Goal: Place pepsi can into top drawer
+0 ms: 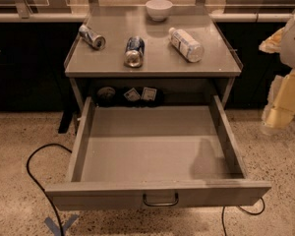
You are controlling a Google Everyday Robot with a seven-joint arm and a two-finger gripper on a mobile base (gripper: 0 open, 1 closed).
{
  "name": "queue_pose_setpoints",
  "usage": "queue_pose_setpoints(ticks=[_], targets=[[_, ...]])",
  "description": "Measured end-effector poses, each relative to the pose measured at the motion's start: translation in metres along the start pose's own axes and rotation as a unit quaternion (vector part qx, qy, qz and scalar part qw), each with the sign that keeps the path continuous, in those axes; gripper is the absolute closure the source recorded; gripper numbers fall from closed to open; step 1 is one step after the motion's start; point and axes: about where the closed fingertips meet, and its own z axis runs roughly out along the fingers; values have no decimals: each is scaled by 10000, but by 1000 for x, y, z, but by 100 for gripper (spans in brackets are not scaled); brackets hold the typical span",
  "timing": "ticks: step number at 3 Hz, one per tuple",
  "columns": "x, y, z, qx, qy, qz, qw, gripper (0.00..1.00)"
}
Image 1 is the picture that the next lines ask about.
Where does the white tag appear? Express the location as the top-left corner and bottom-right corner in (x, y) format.
(141, 88), (157, 101)
(124, 88), (141, 102)

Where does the silver blue soda can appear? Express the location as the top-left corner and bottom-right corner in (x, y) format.
(79, 25), (106, 50)

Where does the open grey top drawer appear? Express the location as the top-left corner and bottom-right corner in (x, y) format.
(46, 97), (271, 210)

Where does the white plastic bottle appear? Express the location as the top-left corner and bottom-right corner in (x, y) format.
(168, 28), (205, 63)

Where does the blue pepsi can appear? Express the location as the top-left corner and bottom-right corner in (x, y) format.
(124, 36), (145, 68)

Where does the black metal drawer handle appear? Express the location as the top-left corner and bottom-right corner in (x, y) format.
(143, 193), (179, 207)

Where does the round dark object under cabinet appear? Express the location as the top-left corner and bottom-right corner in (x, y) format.
(96, 87), (116, 105)

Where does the black floor cable left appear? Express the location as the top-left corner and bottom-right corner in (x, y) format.
(26, 143), (73, 236)

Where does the black floor cable right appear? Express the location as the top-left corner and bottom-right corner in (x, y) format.
(220, 197), (266, 236)

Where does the black floor cable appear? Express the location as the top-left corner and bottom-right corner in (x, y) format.
(220, 197), (266, 236)
(26, 143), (73, 236)

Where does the grey metal cabinet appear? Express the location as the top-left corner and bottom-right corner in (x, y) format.
(65, 6), (242, 108)

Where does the white ceramic bowl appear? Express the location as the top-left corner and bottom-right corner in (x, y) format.
(146, 0), (173, 21)

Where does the white tag right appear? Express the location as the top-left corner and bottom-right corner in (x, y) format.
(141, 88), (157, 101)

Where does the blue tape floor mark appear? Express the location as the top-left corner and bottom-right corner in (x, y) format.
(44, 214), (79, 236)

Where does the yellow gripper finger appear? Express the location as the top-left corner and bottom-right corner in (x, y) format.
(259, 28), (283, 54)
(262, 70), (295, 130)

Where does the white tag left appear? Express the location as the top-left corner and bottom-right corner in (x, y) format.
(124, 88), (141, 102)

